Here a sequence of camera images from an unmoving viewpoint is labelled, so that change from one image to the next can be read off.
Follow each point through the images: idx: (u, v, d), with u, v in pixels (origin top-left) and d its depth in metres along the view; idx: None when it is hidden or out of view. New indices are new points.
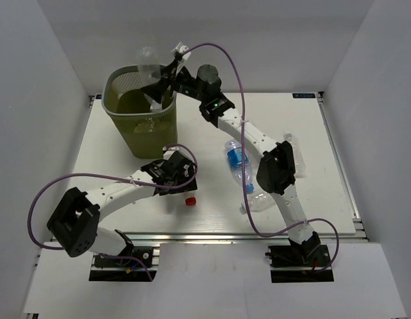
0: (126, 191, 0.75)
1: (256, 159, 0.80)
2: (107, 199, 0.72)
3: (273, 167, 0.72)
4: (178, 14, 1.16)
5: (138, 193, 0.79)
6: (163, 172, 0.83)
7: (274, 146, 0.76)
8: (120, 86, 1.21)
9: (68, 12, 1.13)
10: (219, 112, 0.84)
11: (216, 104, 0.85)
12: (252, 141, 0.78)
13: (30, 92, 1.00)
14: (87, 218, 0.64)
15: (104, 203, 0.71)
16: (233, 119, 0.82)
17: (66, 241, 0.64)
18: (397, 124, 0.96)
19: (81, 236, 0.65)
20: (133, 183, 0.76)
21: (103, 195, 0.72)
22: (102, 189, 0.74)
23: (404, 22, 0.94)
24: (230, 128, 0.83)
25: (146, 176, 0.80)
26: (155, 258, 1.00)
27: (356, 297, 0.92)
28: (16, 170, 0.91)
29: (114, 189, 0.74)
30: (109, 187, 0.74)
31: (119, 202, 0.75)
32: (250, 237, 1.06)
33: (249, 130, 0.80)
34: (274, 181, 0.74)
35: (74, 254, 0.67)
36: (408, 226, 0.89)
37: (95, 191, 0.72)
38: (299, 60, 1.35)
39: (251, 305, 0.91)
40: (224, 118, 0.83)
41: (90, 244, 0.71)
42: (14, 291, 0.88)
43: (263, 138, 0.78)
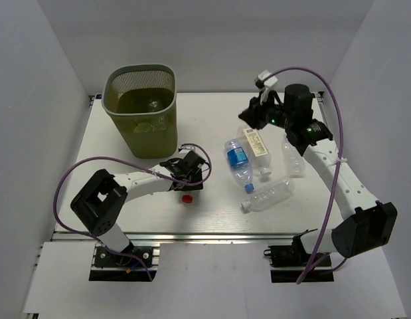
0: (148, 180, 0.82)
1: (342, 209, 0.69)
2: (132, 184, 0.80)
3: (362, 230, 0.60)
4: (178, 14, 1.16)
5: (155, 183, 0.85)
6: (178, 169, 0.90)
7: (371, 205, 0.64)
8: (120, 86, 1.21)
9: (68, 12, 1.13)
10: (312, 137, 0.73)
11: (309, 128, 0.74)
12: (344, 190, 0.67)
13: (30, 92, 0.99)
14: (116, 197, 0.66)
15: (129, 186, 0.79)
16: (327, 154, 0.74)
17: (91, 218, 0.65)
18: (397, 124, 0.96)
19: (107, 215, 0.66)
20: (155, 173, 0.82)
21: (129, 180, 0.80)
22: (128, 175, 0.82)
23: (404, 22, 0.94)
24: (320, 161, 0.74)
25: (164, 170, 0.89)
26: (155, 258, 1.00)
27: (356, 297, 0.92)
28: (16, 170, 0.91)
29: (139, 176, 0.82)
30: (135, 174, 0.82)
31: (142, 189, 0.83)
32: (255, 237, 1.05)
33: (344, 175, 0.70)
34: (357, 244, 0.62)
35: (96, 234, 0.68)
36: (408, 226, 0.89)
37: (122, 176, 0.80)
38: (299, 60, 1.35)
39: (251, 305, 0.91)
40: (316, 149, 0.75)
41: (111, 226, 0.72)
42: (14, 291, 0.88)
43: (359, 190, 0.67)
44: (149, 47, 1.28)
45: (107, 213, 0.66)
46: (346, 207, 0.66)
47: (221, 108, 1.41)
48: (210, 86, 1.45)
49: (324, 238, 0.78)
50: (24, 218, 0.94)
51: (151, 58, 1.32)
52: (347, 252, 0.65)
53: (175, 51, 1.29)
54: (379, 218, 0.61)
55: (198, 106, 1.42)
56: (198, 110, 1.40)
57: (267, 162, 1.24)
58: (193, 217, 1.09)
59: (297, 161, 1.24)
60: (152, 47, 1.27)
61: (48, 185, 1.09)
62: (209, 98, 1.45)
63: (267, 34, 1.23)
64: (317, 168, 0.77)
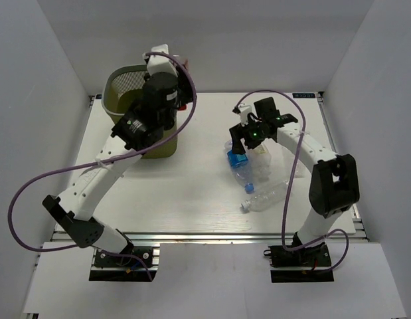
0: (99, 177, 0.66)
1: (310, 169, 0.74)
2: (80, 199, 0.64)
3: (328, 176, 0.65)
4: (178, 14, 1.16)
5: (116, 169, 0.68)
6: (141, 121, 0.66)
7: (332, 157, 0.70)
8: (120, 86, 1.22)
9: (68, 12, 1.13)
10: (280, 123, 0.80)
11: (277, 117, 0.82)
12: (308, 151, 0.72)
13: (29, 92, 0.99)
14: (69, 225, 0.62)
15: (78, 202, 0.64)
16: (293, 131, 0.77)
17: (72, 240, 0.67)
18: (396, 124, 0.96)
19: (78, 236, 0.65)
20: (102, 165, 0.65)
21: (76, 195, 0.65)
22: (74, 186, 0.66)
23: (404, 22, 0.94)
24: (289, 139, 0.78)
25: (118, 145, 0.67)
26: (155, 258, 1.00)
27: (356, 297, 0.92)
28: (16, 171, 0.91)
29: (85, 183, 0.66)
30: (80, 181, 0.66)
31: (99, 187, 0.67)
32: (257, 238, 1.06)
33: (308, 141, 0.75)
34: (328, 193, 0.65)
35: (91, 243, 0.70)
36: (408, 226, 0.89)
37: (67, 193, 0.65)
38: (299, 60, 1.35)
39: (251, 305, 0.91)
40: (284, 129, 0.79)
41: (99, 228, 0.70)
42: (14, 291, 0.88)
43: (321, 149, 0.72)
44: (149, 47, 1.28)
45: (78, 235, 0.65)
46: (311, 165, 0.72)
47: (222, 108, 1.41)
48: (210, 86, 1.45)
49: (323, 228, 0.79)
50: (24, 218, 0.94)
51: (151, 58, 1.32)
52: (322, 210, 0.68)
53: (175, 51, 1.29)
54: (342, 172, 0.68)
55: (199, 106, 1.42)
56: (199, 110, 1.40)
57: (267, 162, 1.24)
58: (194, 217, 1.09)
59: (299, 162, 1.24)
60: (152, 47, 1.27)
61: (48, 185, 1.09)
62: (209, 98, 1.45)
63: (267, 34, 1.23)
64: (287, 145, 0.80)
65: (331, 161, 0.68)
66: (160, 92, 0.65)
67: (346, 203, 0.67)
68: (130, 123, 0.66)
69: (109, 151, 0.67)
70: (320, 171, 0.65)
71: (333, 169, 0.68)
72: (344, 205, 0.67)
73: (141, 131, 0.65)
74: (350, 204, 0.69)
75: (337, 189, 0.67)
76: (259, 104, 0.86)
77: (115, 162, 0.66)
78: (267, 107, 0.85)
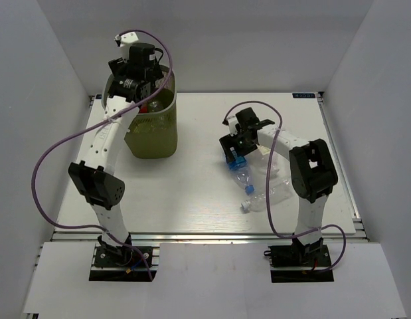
0: (113, 132, 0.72)
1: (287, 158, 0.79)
2: (103, 153, 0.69)
3: (303, 159, 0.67)
4: (178, 14, 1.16)
5: (123, 125, 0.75)
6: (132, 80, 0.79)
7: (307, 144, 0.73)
8: None
9: (68, 12, 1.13)
10: (259, 127, 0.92)
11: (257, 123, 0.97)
12: (285, 142, 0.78)
13: (30, 92, 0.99)
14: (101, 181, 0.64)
15: (103, 156, 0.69)
16: (271, 131, 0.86)
17: (104, 199, 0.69)
18: (396, 124, 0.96)
19: (111, 190, 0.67)
20: (113, 120, 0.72)
21: (97, 152, 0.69)
22: (92, 146, 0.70)
23: (404, 22, 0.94)
24: (267, 138, 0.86)
25: (119, 102, 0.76)
26: (155, 258, 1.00)
27: (355, 296, 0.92)
28: (16, 171, 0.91)
29: (103, 140, 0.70)
30: (95, 140, 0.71)
31: (115, 141, 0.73)
32: (256, 237, 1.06)
33: (283, 134, 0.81)
34: (305, 173, 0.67)
35: (118, 199, 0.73)
36: (407, 226, 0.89)
37: (88, 153, 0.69)
38: (299, 60, 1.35)
39: (251, 305, 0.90)
40: (263, 131, 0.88)
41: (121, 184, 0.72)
42: (14, 291, 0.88)
43: (295, 139, 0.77)
44: None
45: (111, 187, 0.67)
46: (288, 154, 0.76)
47: (222, 109, 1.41)
48: (210, 86, 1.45)
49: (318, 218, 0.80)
50: (24, 218, 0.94)
51: None
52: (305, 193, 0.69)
53: (175, 51, 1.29)
54: (318, 156, 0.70)
55: (198, 106, 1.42)
56: (199, 110, 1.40)
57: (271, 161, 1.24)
58: (194, 217, 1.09)
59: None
60: None
61: (48, 185, 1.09)
62: (209, 98, 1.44)
63: (267, 34, 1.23)
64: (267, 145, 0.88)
65: (306, 147, 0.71)
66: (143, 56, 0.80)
67: (327, 185, 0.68)
68: (123, 83, 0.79)
69: (114, 109, 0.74)
70: (294, 154, 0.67)
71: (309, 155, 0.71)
72: (326, 186, 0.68)
73: (134, 86, 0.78)
74: (332, 186, 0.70)
75: (315, 171, 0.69)
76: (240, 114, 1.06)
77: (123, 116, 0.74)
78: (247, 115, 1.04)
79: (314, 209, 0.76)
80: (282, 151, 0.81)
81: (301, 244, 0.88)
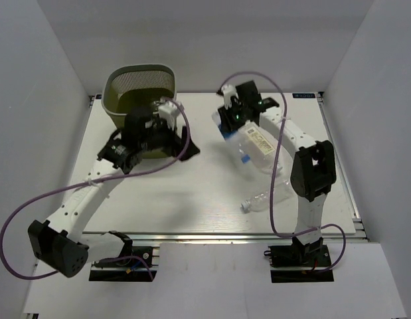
0: (91, 196, 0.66)
1: (291, 153, 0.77)
2: (72, 216, 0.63)
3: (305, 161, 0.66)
4: (178, 14, 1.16)
5: (103, 191, 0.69)
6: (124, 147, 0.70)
7: (312, 144, 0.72)
8: (120, 86, 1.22)
9: (68, 12, 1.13)
10: (262, 108, 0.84)
11: (260, 102, 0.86)
12: (290, 137, 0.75)
13: (29, 93, 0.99)
14: (62, 248, 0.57)
15: (71, 221, 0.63)
16: (275, 117, 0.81)
17: (58, 269, 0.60)
18: (396, 125, 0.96)
19: (69, 260, 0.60)
20: (92, 183, 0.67)
21: (67, 214, 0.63)
22: (64, 206, 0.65)
23: (404, 22, 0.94)
24: (270, 123, 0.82)
25: (105, 165, 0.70)
26: (155, 258, 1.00)
27: (355, 296, 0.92)
28: (16, 171, 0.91)
29: (77, 201, 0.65)
30: (70, 201, 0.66)
31: (90, 207, 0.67)
32: (255, 236, 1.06)
33: (289, 126, 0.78)
34: (308, 177, 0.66)
35: (74, 272, 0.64)
36: (407, 226, 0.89)
37: (58, 213, 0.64)
38: (299, 60, 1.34)
39: (251, 305, 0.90)
40: (266, 115, 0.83)
41: (85, 257, 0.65)
42: (14, 291, 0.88)
43: (301, 135, 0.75)
44: (149, 47, 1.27)
45: (69, 258, 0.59)
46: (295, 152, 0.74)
47: None
48: (210, 86, 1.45)
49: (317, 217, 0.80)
50: (24, 218, 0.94)
51: (151, 58, 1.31)
52: (305, 192, 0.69)
53: (175, 51, 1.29)
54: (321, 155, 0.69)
55: (199, 105, 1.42)
56: (199, 110, 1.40)
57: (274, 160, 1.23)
58: (194, 217, 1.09)
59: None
60: (152, 47, 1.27)
61: (48, 185, 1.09)
62: (209, 98, 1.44)
63: (267, 34, 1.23)
64: (270, 131, 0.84)
65: (311, 147, 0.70)
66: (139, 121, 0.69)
67: (325, 183, 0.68)
68: (114, 148, 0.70)
69: (97, 171, 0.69)
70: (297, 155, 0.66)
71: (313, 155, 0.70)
72: (325, 185, 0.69)
73: (125, 155, 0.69)
74: (331, 185, 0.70)
75: (317, 173, 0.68)
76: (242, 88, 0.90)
77: (105, 181, 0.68)
78: (250, 90, 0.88)
79: (313, 208, 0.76)
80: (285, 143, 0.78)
81: (301, 244, 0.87)
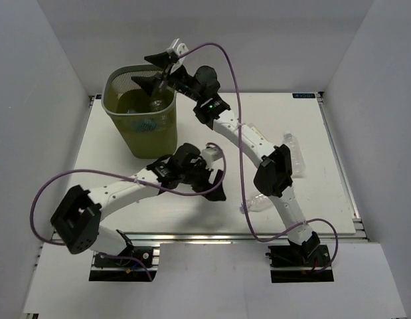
0: (131, 191, 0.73)
1: (253, 162, 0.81)
2: (109, 199, 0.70)
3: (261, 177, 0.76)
4: (178, 14, 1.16)
5: (141, 193, 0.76)
6: (168, 171, 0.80)
7: (272, 149, 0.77)
8: (120, 86, 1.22)
9: (68, 12, 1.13)
10: (214, 114, 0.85)
11: (211, 105, 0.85)
12: (249, 145, 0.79)
13: (29, 93, 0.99)
14: (89, 219, 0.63)
15: (107, 201, 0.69)
16: (230, 123, 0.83)
17: (66, 240, 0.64)
18: (397, 125, 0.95)
19: (82, 236, 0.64)
20: (137, 182, 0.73)
21: (107, 194, 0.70)
22: (106, 187, 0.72)
23: (404, 22, 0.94)
24: (226, 129, 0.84)
25: (151, 175, 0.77)
26: (155, 258, 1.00)
27: (356, 297, 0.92)
28: (16, 171, 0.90)
29: (119, 189, 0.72)
30: (113, 186, 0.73)
31: (125, 200, 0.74)
32: (242, 236, 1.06)
33: (247, 134, 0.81)
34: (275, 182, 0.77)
35: (76, 252, 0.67)
36: (408, 226, 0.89)
37: (99, 189, 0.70)
38: (299, 60, 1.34)
39: (251, 306, 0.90)
40: (220, 121, 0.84)
41: (91, 242, 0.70)
42: (14, 292, 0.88)
43: (260, 142, 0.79)
44: (149, 47, 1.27)
45: (83, 234, 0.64)
46: (255, 159, 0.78)
47: None
48: None
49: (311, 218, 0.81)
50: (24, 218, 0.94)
51: None
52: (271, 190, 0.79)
53: None
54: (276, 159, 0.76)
55: None
56: None
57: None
58: (194, 217, 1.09)
59: (309, 161, 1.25)
60: (152, 47, 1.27)
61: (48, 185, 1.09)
62: None
63: (267, 34, 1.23)
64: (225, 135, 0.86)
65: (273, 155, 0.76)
66: (188, 154, 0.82)
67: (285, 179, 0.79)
68: (161, 169, 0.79)
69: (143, 177, 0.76)
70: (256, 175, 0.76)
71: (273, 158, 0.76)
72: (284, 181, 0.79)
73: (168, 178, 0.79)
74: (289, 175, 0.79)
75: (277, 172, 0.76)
76: (200, 83, 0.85)
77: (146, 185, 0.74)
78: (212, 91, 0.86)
79: (287, 203, 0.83)
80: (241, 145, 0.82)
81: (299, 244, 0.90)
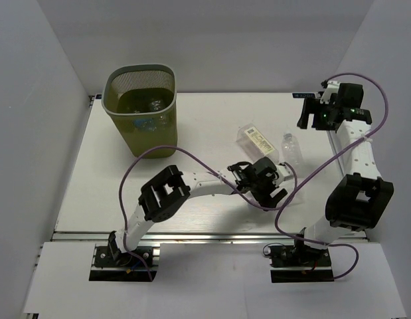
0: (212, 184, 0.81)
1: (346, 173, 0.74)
2: (196, 185, 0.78)
3: (354, 190, 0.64)
4: (179, 14, 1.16)
5: (216, 188, 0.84)
6: (245, 177, 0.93)
7: (372, 177, 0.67)
8: (120, 86, 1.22)
9: (68, 12, 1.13)
10: (349, 113, 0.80)
11: (352, 110, 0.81)
12: (353, 159, 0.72)
13: (30, 94, 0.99)
14: (178, 197, 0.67)
15: (193, 185, 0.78)
16: (357, 131, 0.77)
17: (151, 207, 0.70)
18: (397, 125, 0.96)
19: (166, 210, 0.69)
20: (221, 177, 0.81)
21: (195, 180, 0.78)
22: (194, 174, 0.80)
23: (404, 22, 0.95)
24: (346, 133, 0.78)
25: (230, 176, 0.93)
26: (155, 258, 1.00)
27: (355, 297, 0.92)
28: (16, 171, 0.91)
29: (205, 178, 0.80)
30: (200, 175, 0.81)
31: (206, 190, 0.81)
32: (243, 236, 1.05)
33: (360, 147, 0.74)
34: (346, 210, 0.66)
35: (155, 220, 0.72)
36: (408, 226, 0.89)
37: (189, 175, 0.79)
38: (299, 60, 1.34)
39: (251, 305, 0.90)
40: (348, 124, 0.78)
41: (170, 217, 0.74)
42: (13, 292, 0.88)
43: (367, 163, 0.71)
44: (149, 48, 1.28)
45: (167, 209, 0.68)
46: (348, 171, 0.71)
47: (222, 109, 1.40)
48: (210, 86, 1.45)
49: (336, 233, 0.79)
50: (24, 219, 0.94)
51: (151, 58, 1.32)
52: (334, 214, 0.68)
53: (176, 50, 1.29)
54: (374, 195, 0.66)
55: (199, 105, 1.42)
56: (200, 109, 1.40)
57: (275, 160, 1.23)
58: (194, 217, 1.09)
59: (309, 161, 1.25)
60: (153, 46, 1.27)
61: (48, 185, 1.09)
62: (209, 98, 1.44)
63: (267, 34, 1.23)
64: (342, 141, 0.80)
65: (368, 180, 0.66)
66: (265, 167, 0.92)
67: (358, 223, 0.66)
68: (240, 173, 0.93)
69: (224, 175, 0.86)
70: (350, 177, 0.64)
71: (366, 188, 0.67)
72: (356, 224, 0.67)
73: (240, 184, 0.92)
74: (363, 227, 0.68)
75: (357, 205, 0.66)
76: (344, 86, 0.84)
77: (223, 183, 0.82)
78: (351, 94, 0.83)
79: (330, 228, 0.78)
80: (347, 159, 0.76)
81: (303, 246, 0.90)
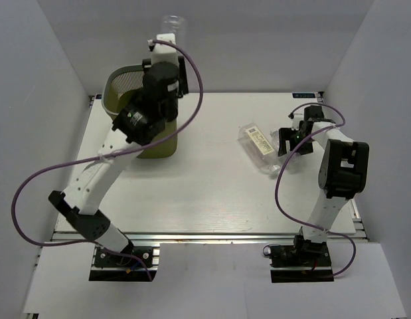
0: (101, 173, 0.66)
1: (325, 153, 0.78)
2: (84, 193, 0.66)
3: (335, 155, 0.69)
4: (178, 14, 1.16)
5: (117, 166, 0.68)
6: (143, 115, 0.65)
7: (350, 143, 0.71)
8: (120, 87, 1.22)
9: (68, 12, 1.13)
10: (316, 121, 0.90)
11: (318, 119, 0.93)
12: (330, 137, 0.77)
13: (29, 93, 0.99)
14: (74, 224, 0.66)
15: (82, 197, 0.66)
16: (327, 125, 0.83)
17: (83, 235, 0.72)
18: (397, 124, 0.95)
19: (85, 233, 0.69)
20: (104, 159, 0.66)
21: (80, 190, 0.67)
22: (78, 182, 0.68)
23: (405, 22, 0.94)
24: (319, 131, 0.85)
25: (118, 136, 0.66)
26: (155, 258, 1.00)
27: (355, 296, 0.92)
28: (15, 171, 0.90)
29: (89, 177, 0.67)
30: (83, 176, 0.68)
31: (104, 181, 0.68)
32: (243, 236, 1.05)
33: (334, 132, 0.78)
34: (335, 172, 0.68)
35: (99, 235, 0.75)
36: (407, 226, 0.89)
37: (72, 189, 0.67)
38: (299, 60, 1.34)
39: (251, 305, 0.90)
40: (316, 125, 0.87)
41: (106, 220, 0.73)
42: (13, 292, 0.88)
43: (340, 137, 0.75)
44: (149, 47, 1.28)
45: (85, 232, 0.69)
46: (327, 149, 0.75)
47: (222, 109, 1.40)
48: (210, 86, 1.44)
49: (333, 214, 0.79)
50: (24, 219, 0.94)
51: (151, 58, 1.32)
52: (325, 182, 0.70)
53: None
54: (354, 159, 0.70)
55: (199, 105, 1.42)
56: (200, 109, 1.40)
57: (275, 160, 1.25)
58: (194, 217, 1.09)
59: (308, 161, 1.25)
60: None
61: (48, 184, 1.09)
62: (210, 98, 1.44)
63: (267, 34, 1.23)
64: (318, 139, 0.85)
65: (348, 146, 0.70)
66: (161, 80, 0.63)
67: (350, 188, 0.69)
68: (131, 116, 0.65)
69: (111, 145, 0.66)
70: (330, 143, 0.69)
71: (348, 155, 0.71)
72: (348, 190, 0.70)
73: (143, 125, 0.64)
74: (356, 192, 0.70)
75: (345, 170, 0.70)
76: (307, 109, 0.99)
77: (117, 157, 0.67)
78: (314, 112, 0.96)
79: (327, 205, 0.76)
80: (324, 141, 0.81)
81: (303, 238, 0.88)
